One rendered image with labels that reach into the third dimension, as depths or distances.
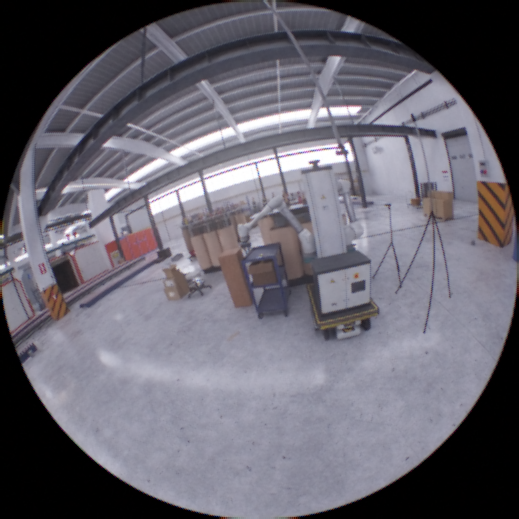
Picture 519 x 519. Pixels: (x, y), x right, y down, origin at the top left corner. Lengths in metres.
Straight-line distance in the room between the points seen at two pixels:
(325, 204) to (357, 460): 2.28
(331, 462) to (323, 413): 0.44
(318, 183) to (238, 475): 2.66
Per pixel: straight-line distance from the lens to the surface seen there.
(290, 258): 2.96
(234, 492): 1.63
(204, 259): 5.15
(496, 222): 5.77
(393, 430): 1.66
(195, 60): 5.05
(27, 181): 11.36
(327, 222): 2.02
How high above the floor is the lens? 1.53
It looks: 17 degrees down
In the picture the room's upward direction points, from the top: 15 degrees counter-clockwise
